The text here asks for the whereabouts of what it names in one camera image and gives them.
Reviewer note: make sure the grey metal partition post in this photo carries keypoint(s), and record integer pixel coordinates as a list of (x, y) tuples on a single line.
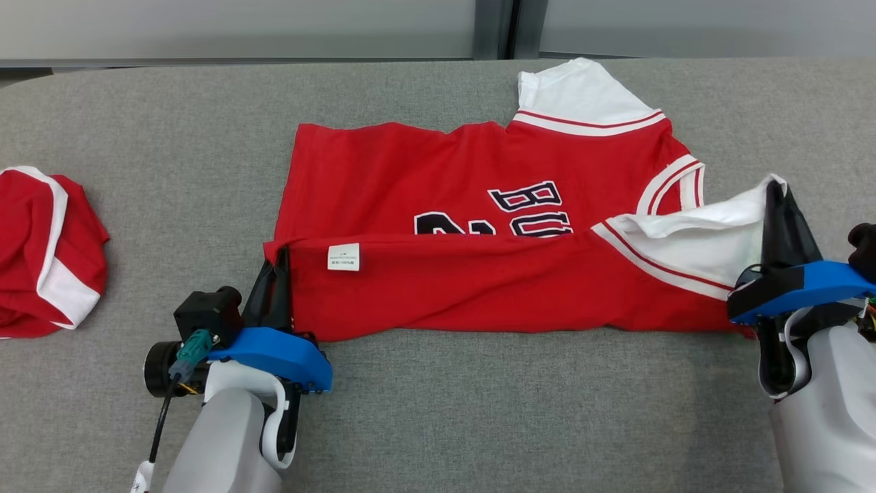
[(506, 27)]

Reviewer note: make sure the grey partition base rail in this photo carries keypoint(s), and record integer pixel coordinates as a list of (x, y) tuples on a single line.
[(205, 61), (582, 55)]

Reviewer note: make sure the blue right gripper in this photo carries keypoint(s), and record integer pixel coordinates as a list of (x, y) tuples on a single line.
[(814, 284)]

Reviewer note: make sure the red white shorts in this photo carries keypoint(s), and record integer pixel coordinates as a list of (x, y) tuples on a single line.
[(75, 233)]

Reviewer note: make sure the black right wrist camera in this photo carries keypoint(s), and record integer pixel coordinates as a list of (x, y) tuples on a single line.
[(864, 250)]

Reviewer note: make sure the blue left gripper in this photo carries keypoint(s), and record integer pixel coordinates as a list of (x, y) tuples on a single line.
[(280, 352)]

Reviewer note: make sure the red white basketball jersey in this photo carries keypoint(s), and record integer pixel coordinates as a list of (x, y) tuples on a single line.
[(445, 171)]

